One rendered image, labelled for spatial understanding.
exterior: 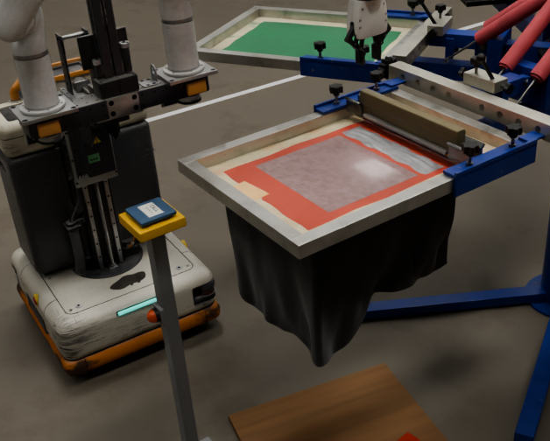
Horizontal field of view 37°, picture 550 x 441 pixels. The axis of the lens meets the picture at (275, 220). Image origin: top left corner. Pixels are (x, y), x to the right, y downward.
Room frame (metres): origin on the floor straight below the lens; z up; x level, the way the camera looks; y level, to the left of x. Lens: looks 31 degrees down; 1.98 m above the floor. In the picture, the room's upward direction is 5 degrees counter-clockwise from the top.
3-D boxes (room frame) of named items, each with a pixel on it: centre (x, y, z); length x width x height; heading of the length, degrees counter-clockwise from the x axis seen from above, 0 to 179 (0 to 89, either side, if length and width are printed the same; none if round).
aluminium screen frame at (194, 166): (2.00, -0.23, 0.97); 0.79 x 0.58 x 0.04; 122
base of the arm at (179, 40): (2.37, 0.24, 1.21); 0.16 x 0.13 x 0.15; 29
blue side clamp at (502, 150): (1.89, -0.58, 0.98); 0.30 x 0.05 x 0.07; 122
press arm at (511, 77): (2.30, -0.71, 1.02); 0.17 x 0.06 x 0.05; 122
